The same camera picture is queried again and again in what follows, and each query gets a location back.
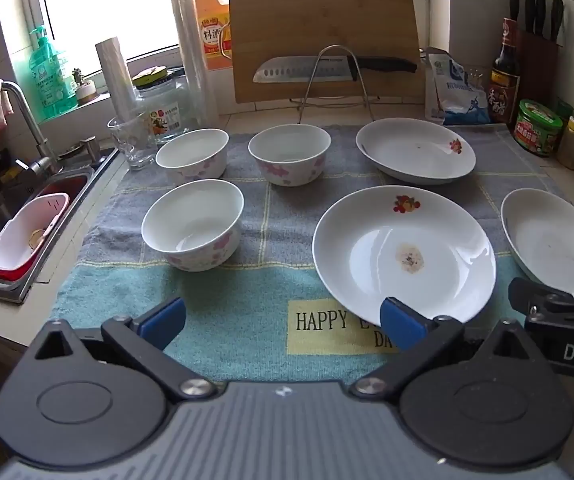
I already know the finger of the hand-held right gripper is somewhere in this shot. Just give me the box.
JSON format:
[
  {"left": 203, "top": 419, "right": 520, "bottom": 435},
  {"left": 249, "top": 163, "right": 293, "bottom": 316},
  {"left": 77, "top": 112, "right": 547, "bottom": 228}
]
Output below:
[{"left": 508, "top": 260, "right": 574, "bottom": 323}]

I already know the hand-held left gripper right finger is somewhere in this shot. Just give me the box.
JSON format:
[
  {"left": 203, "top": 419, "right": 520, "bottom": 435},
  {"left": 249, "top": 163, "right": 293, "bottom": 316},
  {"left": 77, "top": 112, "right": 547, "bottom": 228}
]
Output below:
[{"left": 349, "top": 296, "right": 542, "bottom": 402}]

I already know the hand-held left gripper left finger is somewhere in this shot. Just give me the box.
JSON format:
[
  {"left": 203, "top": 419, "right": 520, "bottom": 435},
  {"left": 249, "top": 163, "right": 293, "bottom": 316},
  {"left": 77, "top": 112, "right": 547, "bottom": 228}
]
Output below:
[{"left": 31, "top": 296, "right": 218, "bottom": 403}]

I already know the white fruit print plate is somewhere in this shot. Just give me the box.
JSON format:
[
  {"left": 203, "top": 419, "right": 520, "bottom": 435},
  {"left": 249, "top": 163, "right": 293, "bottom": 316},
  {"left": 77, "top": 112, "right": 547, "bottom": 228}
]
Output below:
[
  {"left": 356, "top": 118, "right": 476, "bottom": 185},
  {"left": 500, "top": 188, "right": 574, "bottom": 298}
]

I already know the white plate with brown stain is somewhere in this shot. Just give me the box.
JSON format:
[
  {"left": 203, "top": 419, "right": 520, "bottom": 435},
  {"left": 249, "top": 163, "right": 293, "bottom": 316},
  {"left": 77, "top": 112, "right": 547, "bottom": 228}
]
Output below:
[{"left": 312, "top": 185, "right": 498, "bottom": 325}]

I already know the white pink floral bowl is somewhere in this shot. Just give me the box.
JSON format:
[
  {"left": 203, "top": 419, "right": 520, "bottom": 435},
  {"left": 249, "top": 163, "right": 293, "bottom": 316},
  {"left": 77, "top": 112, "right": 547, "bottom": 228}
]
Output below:
[
  {"left": 141, "top": 179, "right": 244, "bottom": 272},
  {"left": 155, "top": 128, "right": 230, "bottom": 186},
  {"left": 248, "top": 124, "right": 332, "bottom": 187}
]

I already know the grey and teal checked towel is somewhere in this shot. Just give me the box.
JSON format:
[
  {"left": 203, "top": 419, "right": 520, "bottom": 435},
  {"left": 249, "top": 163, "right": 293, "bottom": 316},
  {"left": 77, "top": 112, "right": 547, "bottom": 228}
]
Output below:
[{"left": 49, "top": 125, "right": 574, "bottom": 368}]

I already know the red plastic basin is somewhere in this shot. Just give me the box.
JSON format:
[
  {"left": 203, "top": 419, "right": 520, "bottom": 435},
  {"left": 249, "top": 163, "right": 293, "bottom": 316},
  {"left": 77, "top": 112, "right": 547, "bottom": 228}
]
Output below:
[{"left": 0, "top": 194, "right": 71, "bottom": 282}]

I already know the green lidded sauce jar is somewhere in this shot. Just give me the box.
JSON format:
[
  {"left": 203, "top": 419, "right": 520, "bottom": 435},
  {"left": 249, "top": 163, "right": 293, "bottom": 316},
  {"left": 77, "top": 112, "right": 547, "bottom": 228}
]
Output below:
[{"left": 513, "top": 100, "right": 565, "bottom": 157}]

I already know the steel sink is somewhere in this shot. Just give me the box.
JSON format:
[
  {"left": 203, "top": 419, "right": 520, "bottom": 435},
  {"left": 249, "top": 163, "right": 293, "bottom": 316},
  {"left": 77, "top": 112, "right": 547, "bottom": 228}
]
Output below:
[{"left": 0, "top": 147, "right": 120, "bottom": 306}]

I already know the white plastic basin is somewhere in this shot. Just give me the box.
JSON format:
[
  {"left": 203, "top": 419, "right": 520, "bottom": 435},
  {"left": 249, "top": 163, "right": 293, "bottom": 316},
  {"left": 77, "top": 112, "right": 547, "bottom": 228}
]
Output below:
[{"left": 0, "top": 192, "right": 71, "bottom": 271}]

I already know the clear glass cup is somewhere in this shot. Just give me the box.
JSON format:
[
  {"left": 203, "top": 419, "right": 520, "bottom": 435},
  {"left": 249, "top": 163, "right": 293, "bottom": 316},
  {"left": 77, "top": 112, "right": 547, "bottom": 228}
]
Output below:
[{"left": 107, "top": 112, "right": 160, "bottom": 172}]

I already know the glass jar with dark lid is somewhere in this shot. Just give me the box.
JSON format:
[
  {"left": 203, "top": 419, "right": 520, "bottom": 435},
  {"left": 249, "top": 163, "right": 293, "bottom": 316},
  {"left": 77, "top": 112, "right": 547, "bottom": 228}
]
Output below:
[{"left": 132, "top": 66, "right": 194, "bottom": 143}]

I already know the white and blue salt bag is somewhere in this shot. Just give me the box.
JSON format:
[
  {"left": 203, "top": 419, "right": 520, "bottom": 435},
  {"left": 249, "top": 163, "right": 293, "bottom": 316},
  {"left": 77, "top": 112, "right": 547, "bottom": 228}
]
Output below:
[{"left": 424, "top": 47, "right": 492, "bottom": 127}]

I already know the dark vinegar bottle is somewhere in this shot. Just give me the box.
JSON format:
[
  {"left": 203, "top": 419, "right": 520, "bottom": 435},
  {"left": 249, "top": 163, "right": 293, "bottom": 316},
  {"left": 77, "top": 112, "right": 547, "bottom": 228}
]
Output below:
[{"left": 489, "top": 17, "right": 522, "bottom": 126}]

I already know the dark red knife block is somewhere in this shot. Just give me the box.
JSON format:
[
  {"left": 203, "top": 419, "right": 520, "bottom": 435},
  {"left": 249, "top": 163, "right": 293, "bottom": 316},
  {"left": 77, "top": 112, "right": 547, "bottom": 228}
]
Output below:
[{"left": 509, "top": 29, "right": 565, "bottom": 111}]

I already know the metal faucet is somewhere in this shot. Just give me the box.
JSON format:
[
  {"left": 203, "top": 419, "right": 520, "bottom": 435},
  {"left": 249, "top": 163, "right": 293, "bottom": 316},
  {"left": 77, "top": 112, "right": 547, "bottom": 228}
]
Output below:
[{"left": 1, "top": 81, "right": 64, "bottom": 177}]

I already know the small potted plant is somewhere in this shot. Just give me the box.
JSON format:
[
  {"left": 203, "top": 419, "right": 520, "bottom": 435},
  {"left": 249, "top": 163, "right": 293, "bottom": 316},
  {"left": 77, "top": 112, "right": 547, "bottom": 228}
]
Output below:
[{"left": 72, "top": 67, "right": 100, "bottom": 106}]

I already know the short plastic wrap roll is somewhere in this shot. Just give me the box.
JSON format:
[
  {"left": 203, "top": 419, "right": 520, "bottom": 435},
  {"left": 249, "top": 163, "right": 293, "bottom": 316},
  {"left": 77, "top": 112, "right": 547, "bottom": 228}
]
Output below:
[{"left": 95, "top": 36, "right": 140, "bottom": 122}]

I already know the green soap pump bottle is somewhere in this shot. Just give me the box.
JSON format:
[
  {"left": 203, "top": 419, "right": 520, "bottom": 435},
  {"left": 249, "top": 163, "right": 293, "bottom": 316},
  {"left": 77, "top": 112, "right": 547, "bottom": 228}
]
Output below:
[{"left": 28, "top": 25, "right": 78, "bottom": 122}]

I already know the tall plastic wrap roll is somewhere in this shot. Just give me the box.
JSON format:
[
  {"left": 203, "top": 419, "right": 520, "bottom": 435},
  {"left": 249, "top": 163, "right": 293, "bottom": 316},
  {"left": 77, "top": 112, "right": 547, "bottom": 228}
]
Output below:
[{"left": 169, "top": 0, "right": 219, "bottom": 129}]

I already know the orange cooking wine jug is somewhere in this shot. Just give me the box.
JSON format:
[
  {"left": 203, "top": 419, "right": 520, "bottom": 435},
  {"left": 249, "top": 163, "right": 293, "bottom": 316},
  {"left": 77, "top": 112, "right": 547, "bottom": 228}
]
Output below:
[{"left": 193, "top": 0, "right": 232, "bottom": 72}]

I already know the bamboo cutting board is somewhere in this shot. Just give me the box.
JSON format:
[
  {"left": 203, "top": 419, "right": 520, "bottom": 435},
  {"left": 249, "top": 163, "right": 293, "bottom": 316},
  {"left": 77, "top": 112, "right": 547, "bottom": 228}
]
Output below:
[{"left": 228, "top": 0, "right": 426, "bottom": 105}]

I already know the window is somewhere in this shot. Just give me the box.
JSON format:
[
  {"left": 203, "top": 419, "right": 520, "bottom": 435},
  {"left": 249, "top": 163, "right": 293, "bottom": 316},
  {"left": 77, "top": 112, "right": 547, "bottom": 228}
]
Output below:
[{"left": 17, "top": 0, "right": 408, "bottom": 61}]

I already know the metal wire rack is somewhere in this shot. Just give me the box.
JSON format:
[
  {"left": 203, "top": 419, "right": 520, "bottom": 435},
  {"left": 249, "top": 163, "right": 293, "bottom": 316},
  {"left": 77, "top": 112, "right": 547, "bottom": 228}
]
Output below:
[{"left": 289, "top": 45, "right": 374, "bottom": 123}]

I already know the black handled kitchen knife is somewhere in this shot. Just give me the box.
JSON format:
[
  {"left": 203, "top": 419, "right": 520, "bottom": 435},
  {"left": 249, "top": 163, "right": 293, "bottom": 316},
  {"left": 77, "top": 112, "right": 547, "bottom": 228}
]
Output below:
[{"left": 253, "top": 55, "right": 418, "bottom": 84}]

